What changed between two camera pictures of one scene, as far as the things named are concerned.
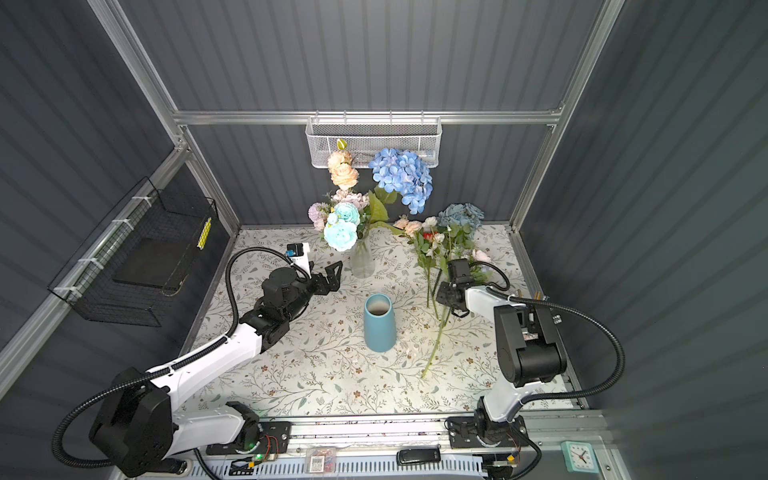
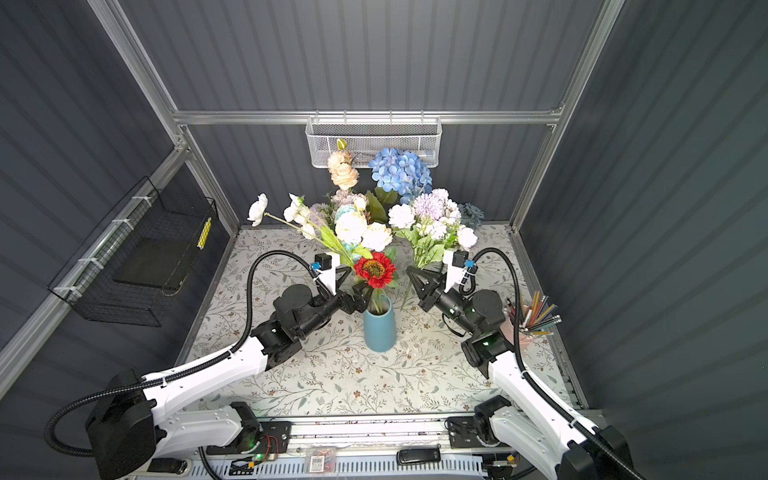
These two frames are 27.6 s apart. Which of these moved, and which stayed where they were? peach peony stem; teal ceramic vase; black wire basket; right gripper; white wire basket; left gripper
Moved: right gripper; left gripper
Stayed: teal ceramic vase; black wire basket; white wire basket; peach peony stem
